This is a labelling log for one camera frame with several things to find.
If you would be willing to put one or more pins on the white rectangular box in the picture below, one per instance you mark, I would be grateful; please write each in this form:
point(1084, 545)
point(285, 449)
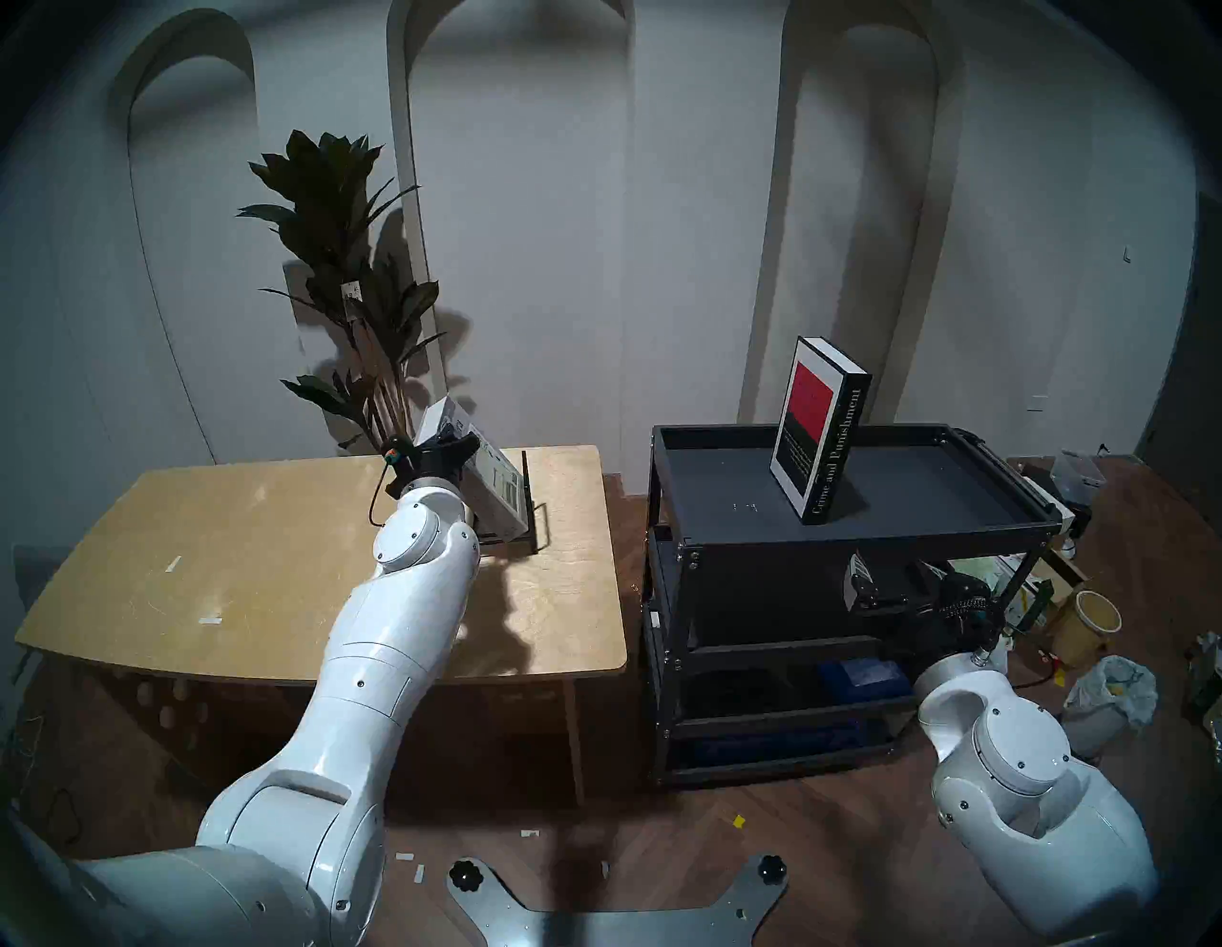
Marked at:
point(1050, 501)

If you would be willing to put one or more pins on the small cluttered carton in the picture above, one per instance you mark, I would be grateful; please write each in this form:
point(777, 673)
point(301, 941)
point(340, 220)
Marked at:
point(1205, 678)

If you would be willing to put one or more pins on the black Crime and Punishment book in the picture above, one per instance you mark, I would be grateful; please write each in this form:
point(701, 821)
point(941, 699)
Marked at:
point(821, 430)

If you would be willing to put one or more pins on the dark door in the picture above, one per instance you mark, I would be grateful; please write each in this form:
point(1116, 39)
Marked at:
point(1189, 401)

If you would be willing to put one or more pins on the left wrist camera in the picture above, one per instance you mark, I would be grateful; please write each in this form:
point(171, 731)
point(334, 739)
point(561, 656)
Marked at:
point(391, 453)

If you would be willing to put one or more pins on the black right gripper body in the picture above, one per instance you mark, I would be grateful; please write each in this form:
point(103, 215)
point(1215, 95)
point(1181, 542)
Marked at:
point(940, 625)

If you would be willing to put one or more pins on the wooden panel with holes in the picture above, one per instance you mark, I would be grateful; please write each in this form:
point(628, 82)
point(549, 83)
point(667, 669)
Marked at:
point(162, 711)

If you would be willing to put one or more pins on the black metal utility cart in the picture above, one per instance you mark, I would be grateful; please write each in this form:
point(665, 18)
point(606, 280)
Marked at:
point(955, 487)

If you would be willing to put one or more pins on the yellow plastic bucket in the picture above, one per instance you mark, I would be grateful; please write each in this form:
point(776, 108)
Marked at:
point(1088, 620)

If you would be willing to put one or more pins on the small red yellow object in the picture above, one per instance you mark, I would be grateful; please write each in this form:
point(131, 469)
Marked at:
point(1053, 666)

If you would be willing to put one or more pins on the tall dark green potted plant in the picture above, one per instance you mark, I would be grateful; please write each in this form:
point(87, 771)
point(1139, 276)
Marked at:
point(325, 191)

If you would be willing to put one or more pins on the light wooden table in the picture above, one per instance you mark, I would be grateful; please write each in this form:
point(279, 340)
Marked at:
point(191, 535)

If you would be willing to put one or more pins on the clear plastic storage box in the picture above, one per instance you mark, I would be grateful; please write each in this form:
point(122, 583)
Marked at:
point(1079, 473)

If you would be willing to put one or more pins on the dark blue crate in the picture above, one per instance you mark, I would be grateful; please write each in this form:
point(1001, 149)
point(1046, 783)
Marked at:
point(764, 745)

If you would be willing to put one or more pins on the white bagged trash bin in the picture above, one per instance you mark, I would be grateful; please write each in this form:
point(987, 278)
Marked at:
point(1107, 706)

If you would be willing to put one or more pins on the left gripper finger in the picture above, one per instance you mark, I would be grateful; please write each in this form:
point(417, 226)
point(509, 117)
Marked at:
point(458, 443)

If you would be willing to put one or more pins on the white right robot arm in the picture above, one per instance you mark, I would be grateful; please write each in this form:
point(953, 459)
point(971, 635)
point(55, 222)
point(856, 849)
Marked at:
point(1021, 764)

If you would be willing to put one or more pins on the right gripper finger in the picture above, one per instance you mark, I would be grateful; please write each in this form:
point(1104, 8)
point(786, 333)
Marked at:
point(938, 582)
point(859, 582)

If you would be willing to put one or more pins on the open cardboard box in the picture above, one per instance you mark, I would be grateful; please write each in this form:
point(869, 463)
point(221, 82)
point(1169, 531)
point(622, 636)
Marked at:
point(1060, 573)

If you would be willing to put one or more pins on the blue plastic bin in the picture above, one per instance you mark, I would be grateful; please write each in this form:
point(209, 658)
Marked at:
point(874, 678)

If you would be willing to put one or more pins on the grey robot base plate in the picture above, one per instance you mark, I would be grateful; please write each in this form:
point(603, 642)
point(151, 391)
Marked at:
point(611, 926)

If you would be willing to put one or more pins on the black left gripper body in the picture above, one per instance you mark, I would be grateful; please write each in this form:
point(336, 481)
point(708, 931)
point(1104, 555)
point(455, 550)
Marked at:
point(430, 468)

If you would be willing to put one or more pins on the white ianra book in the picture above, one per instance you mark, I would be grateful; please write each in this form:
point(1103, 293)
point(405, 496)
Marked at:
point(496, 477)

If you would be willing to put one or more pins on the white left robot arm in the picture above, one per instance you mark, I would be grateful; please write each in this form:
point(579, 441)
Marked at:
point(382, 649)

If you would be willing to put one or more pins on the black star knob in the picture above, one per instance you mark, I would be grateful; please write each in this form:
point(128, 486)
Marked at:
point(770, 869)
point(464, 874)

